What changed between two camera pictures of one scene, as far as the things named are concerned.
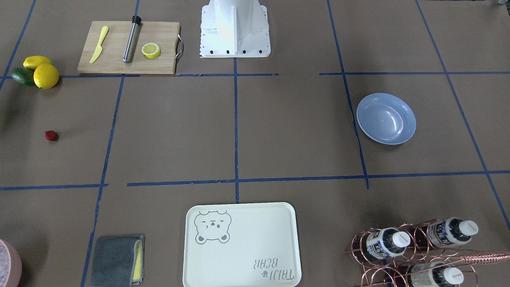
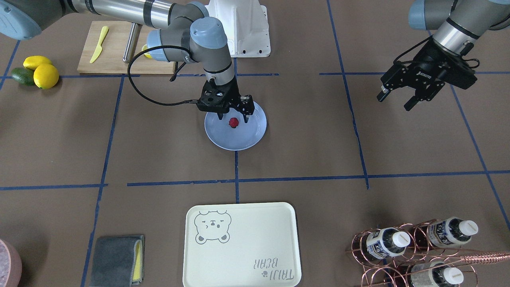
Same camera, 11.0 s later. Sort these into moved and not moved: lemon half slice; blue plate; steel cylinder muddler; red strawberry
Moved: blue plate; red strawberry
Not moved: steel cylinder muddler; lemon half slice
